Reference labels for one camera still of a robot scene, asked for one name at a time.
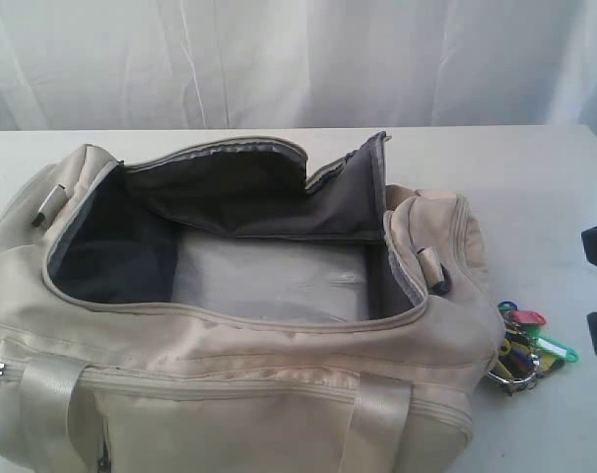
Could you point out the colourful key tag bunch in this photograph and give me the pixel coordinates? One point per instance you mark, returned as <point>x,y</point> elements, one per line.
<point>526,354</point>

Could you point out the cream fabric duffel bag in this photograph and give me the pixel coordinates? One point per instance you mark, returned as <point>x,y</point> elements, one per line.
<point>101,371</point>

